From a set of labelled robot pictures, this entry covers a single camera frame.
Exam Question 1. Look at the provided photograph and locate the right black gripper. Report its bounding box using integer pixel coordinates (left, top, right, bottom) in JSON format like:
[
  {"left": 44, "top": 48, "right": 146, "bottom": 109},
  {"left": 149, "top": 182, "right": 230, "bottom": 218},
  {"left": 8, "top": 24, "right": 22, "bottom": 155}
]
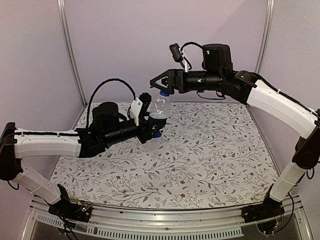
[{"left": 149, "top": 68, "right": 223, "bottom": 94}]

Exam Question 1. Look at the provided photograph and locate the blue bottle cap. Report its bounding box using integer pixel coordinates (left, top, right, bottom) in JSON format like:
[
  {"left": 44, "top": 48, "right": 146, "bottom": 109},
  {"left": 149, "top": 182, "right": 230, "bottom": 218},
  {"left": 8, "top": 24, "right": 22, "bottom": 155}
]
[{"left": 159, "top": 90, "right": 170, "bottom": 97}]

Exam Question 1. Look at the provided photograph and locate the clear plastic Pepsi bottle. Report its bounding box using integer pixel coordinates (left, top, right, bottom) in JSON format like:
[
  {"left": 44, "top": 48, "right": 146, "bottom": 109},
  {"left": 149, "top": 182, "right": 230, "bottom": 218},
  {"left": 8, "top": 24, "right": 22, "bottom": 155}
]
[{"left": 146, "top": 94, "right": 171, "bottom": 150}]

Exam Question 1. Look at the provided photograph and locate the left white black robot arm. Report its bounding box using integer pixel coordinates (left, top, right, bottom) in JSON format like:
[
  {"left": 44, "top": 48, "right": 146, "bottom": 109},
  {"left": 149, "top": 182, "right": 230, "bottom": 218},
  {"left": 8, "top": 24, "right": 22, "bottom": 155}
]
[{"left": 0, "top": 99, "right": 166, "bottom": 217}]

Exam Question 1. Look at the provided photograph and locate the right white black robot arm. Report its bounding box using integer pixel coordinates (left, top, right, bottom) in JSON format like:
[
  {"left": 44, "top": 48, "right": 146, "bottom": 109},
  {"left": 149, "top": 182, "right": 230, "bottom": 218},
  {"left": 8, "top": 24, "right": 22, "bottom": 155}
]
[{"left": 150, "top": 43, "right": 320, "bottom": 218}]

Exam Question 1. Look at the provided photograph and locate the floral patterned table mat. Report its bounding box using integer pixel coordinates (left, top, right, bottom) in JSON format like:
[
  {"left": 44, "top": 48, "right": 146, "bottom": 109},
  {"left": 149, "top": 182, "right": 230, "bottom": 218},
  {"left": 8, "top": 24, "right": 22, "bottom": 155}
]
[{"left": 50, "top": 102, "right": 278, "bottom": 209}]

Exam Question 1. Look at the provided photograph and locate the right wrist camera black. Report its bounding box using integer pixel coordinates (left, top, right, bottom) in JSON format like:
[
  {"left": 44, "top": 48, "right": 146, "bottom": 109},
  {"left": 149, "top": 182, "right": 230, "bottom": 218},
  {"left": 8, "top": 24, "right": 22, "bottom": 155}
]
[{"left": 169, "top": 43, "right": 192, "bottom": 73}]

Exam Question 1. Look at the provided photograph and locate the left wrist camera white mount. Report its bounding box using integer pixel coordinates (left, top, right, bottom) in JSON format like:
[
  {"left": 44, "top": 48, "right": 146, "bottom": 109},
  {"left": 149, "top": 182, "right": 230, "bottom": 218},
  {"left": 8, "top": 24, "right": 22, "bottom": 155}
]
[{"left": 127, "top": 92, "right": 152, "bottom": 127}]

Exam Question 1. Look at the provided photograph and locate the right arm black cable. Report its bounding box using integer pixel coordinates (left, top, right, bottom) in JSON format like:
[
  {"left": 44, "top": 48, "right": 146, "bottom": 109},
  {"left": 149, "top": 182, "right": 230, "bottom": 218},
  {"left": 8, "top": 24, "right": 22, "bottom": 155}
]
[{"left": 180, "top": 41, "right": 204, "bottom": 55}]

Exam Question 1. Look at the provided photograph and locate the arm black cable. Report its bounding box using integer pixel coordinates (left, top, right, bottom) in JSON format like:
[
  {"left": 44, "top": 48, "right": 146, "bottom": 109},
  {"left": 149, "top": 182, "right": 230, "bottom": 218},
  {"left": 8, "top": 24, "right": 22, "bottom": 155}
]
[
  {"left": 180, "top": 41, "right": 204, "bottom": 55},
  {"left": 86, "top": 78, "right": 138, "bottom": 131}
]

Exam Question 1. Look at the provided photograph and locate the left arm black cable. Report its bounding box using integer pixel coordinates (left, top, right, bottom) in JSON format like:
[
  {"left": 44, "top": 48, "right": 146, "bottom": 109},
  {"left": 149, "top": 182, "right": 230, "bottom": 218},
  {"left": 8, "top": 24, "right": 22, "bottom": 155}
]
[{"left": 86, "top": 78, "right": 138, "bottom": 131}]

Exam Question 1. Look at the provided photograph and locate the right aluminium frame post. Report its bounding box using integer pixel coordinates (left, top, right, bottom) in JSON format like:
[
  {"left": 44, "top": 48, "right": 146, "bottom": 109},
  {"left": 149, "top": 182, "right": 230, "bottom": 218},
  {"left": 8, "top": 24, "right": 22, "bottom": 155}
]
[{"left": 254, "top": 0, "right": 275, "bottom": 74}]

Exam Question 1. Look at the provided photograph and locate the aluminium frame post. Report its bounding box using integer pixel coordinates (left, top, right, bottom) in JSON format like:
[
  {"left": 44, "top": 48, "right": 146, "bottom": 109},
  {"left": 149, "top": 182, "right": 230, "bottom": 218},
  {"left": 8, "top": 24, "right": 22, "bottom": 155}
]
[
  {"left": 254, "top": 0, "right": 275, "bottom": 74},
  {"left": 56, "top": 0, "right": 87, "bottom": 107}
]

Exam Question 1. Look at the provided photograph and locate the aluminium front rail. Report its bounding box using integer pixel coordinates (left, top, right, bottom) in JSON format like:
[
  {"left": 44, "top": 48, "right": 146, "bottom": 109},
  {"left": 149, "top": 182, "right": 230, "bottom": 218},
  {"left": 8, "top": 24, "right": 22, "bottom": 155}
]
[{"left": 21, "top": 194, "right": 315, "bottom": 240}]

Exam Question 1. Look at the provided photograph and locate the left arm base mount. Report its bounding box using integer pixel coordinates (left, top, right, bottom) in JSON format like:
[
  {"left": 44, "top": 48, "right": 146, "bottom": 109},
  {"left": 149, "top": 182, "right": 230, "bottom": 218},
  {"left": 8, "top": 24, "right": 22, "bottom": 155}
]
[{"left": 48, "top": 184, "right": 93, "bottom": 223}]

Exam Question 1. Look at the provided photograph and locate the left aluminium frame post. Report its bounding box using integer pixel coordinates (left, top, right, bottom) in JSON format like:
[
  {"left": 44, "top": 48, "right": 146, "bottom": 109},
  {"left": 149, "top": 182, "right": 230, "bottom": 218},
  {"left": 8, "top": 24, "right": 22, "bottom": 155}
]
[{"left": 56, "top": 0, "right": 87, "bottom": 107}]

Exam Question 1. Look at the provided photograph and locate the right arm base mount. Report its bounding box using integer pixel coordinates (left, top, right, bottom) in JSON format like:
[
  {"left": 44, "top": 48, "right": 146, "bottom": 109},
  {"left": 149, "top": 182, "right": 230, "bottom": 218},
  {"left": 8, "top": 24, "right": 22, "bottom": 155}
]
[{"left": 241, "top": 196, "right": 285, "bottom": 235}]

